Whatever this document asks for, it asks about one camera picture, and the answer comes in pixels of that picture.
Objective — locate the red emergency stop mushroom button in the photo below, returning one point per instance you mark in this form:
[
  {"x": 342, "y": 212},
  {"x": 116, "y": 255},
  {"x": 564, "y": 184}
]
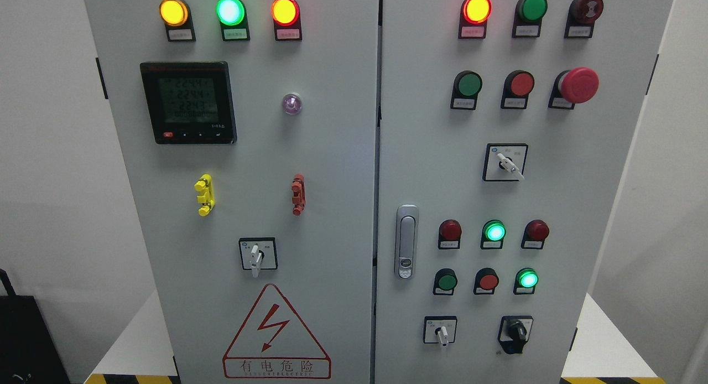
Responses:
[{"x": 572, "y": 87}]

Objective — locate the green push button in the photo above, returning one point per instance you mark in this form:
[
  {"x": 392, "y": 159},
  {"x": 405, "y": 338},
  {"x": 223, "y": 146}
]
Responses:
[
  {"x": 445, "y": 282},
  {"x": 466, "y": 87}
]

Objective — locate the yellow indicator light top left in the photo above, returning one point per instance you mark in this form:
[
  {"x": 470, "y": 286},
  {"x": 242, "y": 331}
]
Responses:
[{"x": 176, "y": 15}]

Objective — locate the green lit indicator light left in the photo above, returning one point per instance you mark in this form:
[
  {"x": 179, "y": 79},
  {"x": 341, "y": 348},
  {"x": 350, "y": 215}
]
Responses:
[{"x": 233, "y": 20}]

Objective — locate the white rotary switch upper right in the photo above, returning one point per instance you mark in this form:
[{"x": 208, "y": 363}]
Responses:
[{"x": 505, "y": 161}]

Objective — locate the green lit button lower right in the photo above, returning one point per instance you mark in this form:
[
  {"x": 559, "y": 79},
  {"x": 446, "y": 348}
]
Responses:
[{"x": 525, "y": 282}]

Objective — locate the dark red light middle left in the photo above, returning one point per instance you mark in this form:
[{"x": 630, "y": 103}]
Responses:
[{"x": 449, "y": 235}]

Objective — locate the red push button lower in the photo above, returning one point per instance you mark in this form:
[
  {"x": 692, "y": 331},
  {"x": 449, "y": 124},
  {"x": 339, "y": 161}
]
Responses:
[{"x": 486, "y": 282}]

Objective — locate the green push button lower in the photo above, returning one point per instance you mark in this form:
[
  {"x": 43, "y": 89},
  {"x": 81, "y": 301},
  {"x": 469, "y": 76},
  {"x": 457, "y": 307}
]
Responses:
[{"x": 445, "y": 282}]

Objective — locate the dark red light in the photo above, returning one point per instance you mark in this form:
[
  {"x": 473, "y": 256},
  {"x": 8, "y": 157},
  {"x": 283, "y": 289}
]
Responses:
[
  {"x": 535, "y": 234},
  {"x": 449, "y": 235}
]

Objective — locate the small purple lens light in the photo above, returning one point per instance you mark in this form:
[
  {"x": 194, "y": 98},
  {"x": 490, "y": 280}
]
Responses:
[{"x": 292, "y": 103}]

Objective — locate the red push button upper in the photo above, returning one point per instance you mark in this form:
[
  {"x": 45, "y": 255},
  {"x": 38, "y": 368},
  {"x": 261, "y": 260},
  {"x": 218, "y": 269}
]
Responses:
[{"x": 516, "y": 89}]

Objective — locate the red electric hazard warning sticker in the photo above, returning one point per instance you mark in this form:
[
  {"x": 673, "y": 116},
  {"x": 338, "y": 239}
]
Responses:
[{"x": 273, "y": 342}]

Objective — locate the yellow plastic terminal clip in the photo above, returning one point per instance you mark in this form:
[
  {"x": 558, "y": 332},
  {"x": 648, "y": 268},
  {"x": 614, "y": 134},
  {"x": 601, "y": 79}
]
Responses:
[{"x": 205, "y": 194}]

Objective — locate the white rotary switch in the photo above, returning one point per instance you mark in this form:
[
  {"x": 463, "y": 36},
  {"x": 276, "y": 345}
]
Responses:
[
  {"x": 505, "y": 161},
  {"x": 440, "y": 330}
]

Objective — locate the green unlit light top right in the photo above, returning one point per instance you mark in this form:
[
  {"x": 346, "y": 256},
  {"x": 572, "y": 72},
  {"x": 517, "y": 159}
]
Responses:
[{"x": 528, "y": 18}]

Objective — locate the red plastic terminal clip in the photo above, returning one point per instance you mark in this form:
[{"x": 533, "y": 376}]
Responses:
[{"x": 298, "y": 198}]

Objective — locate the green lit light middle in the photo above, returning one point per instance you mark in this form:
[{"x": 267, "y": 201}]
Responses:
[{"x": 492, "y": 235}]

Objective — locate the silver door lock handle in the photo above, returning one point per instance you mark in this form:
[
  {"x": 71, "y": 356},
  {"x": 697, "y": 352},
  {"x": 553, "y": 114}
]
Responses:
[{"x": 406, "y": 240}]

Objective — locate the grey cabinet door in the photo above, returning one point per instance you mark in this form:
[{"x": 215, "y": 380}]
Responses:
[
  {"x": 433, "y": 157},
  {"x": 325, "y": 254}
]

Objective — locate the black rotary selector knob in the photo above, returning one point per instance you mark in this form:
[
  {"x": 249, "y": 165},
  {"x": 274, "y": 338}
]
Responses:
[{"x": 514, "y": 333}]

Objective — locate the dark red light middle right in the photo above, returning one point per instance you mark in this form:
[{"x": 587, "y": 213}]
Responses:
[{"x": 535, "y": 234}]

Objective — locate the white rotary switch door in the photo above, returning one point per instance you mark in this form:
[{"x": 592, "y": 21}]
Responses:
[{"x": 258, "y": 254}]

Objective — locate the white rotary switch lower right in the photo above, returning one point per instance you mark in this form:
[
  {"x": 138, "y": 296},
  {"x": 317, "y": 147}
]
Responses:
[{"x": 440, "y": 330}]

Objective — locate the red push button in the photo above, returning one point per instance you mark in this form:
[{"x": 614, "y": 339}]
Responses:
[
  {"x": 516, "y": 89},
  {"x": 486, "y": 282}
]

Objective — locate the red-rimmed indicator light left door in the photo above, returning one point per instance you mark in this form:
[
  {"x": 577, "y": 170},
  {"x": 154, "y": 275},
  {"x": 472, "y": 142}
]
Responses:
[{"x": 286, "y": 20}]

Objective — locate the grey left cabinet door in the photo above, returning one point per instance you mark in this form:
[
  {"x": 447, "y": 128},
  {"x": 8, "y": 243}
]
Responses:
[{"x": 325, "y": 254}]

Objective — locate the grey right cabinet door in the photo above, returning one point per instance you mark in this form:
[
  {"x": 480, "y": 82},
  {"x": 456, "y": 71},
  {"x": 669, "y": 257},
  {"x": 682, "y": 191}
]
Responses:
[{"x": 433, "y": 157}]

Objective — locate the black digital power meter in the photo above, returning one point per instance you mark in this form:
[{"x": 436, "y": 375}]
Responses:
[{"x": 189, "y": 102}]

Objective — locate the dark red buzzer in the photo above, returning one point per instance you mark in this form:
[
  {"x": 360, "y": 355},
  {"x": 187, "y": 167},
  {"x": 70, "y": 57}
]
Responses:
[{"x": 582, "y": 15}]

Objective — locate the green push button upper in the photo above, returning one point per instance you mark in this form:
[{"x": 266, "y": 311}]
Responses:
[{"x": 466, "y": 87}]

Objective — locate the red lit indicator light right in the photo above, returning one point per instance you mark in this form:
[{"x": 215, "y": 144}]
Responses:
[{"x": 474, "y": 15}]

